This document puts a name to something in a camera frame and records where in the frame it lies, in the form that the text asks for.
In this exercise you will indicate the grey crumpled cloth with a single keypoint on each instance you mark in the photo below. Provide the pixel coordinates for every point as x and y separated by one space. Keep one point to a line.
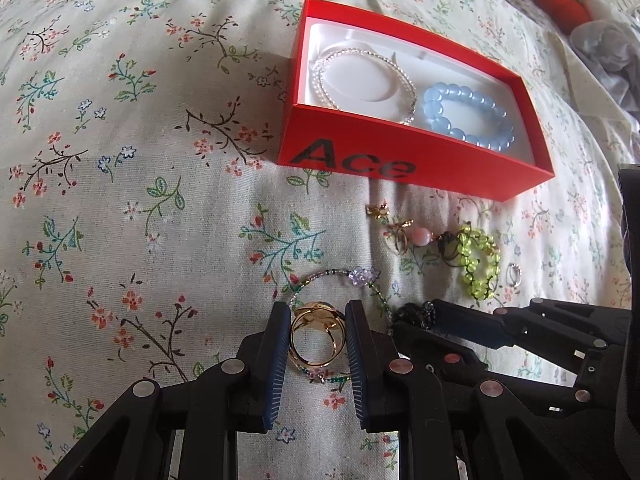
607 45

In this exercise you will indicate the small gold earring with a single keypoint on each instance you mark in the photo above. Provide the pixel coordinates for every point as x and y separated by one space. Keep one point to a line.
377 210

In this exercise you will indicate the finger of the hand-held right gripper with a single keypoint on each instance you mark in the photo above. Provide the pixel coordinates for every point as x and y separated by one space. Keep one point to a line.
450 350
520 330

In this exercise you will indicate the floral bedsheet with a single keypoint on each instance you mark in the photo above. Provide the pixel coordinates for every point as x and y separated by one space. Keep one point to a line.
150 110

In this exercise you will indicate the red jewelry box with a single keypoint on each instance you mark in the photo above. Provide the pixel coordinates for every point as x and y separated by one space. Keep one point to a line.
400 160

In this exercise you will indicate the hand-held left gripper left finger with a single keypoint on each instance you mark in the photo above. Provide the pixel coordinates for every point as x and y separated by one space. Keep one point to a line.
278 360

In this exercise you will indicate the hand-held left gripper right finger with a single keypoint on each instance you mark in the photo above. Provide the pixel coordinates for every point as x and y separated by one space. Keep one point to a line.
357 360

